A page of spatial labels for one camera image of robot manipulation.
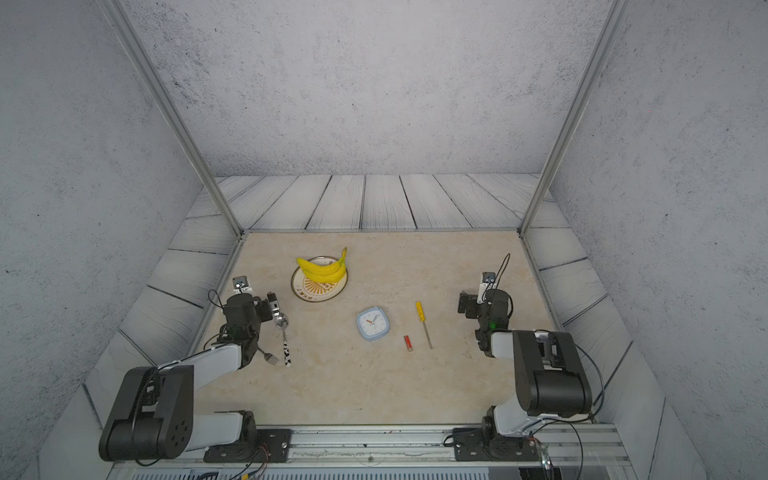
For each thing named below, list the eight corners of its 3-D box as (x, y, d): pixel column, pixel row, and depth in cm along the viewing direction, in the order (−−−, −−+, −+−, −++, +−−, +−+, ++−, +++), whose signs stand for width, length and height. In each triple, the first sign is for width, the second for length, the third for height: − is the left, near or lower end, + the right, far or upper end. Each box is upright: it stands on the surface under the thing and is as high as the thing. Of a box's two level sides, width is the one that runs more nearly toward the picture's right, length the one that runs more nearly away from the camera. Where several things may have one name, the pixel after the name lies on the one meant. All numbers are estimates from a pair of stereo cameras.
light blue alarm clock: (366, 343, 92) (365, 338, 90) (354, 318, 98) (353, 313, 95) (392, 331, 95) (391, 326, 92) (379, 307, 101) (378, 302, 98)
